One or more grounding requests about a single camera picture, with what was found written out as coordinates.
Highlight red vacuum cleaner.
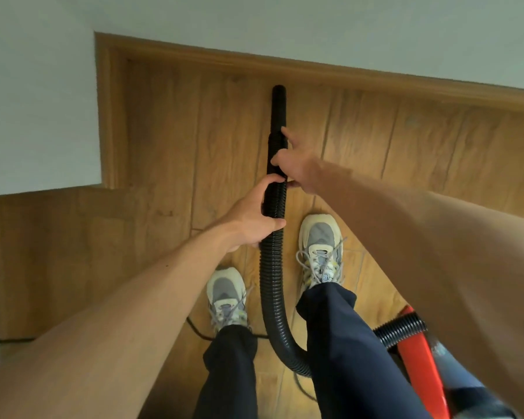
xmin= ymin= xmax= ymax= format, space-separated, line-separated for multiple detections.
xmin=395 ymin=305 xmax=518 ymax=419

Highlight person's left hand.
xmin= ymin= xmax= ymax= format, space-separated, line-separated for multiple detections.
xmin=216 ymin=173 xmax=288 ymax=254

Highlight person's right forearm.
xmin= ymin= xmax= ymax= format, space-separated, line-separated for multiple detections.
xmin=314 ymin=159 xmax=524 ymax=419

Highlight person's left forearm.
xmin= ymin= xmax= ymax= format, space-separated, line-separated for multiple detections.
xmin=0 ymin=222 xmax=241 ymax=419

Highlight person's left grey shoe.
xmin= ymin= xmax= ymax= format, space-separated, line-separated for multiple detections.
xmin=206 ymin=267 xmax=252 ymax=333

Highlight person's right grey shoe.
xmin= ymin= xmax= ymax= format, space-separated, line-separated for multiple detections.
xmin=296 ymin=213 xmax=346 ymax=297

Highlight person's dark trousers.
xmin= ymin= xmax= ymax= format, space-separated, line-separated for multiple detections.
xmin=193 ymin=282 xmax=433 ymax=419

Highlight black power cord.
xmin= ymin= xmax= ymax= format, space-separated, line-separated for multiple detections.
xmin=0 ymin=317 xmax=320 ymax=403

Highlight black corrugated vacuum hose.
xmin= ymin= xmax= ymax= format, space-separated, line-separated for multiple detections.
xmin=258 ymin=84 xmax=428 ymax=379

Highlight person's right hand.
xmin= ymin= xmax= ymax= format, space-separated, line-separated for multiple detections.
xmin=270 ymin=126 xmax=332 ymax=196

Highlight person's grey shoe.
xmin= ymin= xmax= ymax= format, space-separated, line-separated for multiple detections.
xmin=206 ymin=267 xmax=252 ymax=333
xmin=296 ymin=213 xmax=346 ymax=297

